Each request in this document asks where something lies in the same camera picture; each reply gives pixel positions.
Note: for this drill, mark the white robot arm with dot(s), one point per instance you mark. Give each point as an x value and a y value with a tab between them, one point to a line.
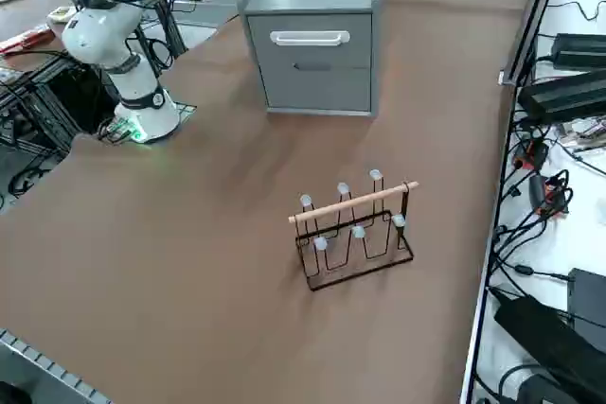
137	87

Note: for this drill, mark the small printed box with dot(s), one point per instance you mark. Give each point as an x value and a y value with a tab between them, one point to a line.
60	14

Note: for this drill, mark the brown desk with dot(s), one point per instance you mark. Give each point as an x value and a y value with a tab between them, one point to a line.
28	16

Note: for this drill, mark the small black power adapter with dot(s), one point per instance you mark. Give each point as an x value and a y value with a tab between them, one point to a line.
577	51

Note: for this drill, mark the ridged black power adapter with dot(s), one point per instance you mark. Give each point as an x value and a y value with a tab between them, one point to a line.
563	96

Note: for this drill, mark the orange black plug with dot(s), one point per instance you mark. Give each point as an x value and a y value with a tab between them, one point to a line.
532	153

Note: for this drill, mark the printed packet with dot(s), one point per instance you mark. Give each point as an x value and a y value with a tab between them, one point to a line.
587	132

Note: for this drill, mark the orange black adapter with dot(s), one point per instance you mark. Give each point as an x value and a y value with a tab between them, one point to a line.
549	198

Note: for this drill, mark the long black power adapter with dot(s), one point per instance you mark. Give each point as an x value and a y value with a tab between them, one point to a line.
530	323

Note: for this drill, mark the black box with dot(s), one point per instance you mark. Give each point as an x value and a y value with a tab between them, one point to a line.
589	290

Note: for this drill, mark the black aluminium post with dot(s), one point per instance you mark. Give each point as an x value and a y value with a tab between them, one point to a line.
171	21

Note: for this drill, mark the aluminium camera post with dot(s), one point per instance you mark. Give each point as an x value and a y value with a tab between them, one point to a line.
536	11

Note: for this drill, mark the black aluminium frame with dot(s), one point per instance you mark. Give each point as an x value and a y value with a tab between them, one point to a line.
38	115

